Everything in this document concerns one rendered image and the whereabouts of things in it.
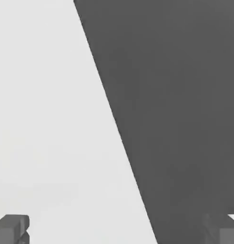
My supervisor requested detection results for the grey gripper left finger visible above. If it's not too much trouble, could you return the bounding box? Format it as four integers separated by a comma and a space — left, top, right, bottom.
0, 214, 31, 244

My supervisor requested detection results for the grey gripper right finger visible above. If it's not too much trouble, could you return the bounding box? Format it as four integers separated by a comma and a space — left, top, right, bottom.
203, 213, 234, 244

